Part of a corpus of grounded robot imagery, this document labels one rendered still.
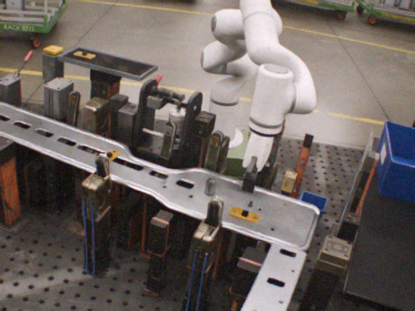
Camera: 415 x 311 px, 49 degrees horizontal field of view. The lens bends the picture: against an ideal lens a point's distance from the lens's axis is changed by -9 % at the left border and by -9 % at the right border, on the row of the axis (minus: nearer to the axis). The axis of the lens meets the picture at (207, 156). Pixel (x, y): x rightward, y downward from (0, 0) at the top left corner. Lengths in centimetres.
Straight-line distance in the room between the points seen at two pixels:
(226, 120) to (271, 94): 88
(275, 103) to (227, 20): 46
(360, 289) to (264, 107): 50
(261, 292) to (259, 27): 68
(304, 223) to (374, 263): 25
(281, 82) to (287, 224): 44
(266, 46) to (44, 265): 96
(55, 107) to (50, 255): 53
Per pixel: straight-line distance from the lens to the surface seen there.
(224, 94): 195
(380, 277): 128
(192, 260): 127
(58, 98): 174
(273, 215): 140
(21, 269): 160
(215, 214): 124
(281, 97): 115
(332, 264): 125
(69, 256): 162
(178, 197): 140
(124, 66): 180
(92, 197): 136
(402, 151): 185
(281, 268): 124
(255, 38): 127
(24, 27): 526
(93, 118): 167
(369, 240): 138
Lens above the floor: 184
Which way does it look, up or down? 32 degrees down
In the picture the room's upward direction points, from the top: 9 degrees clockwise
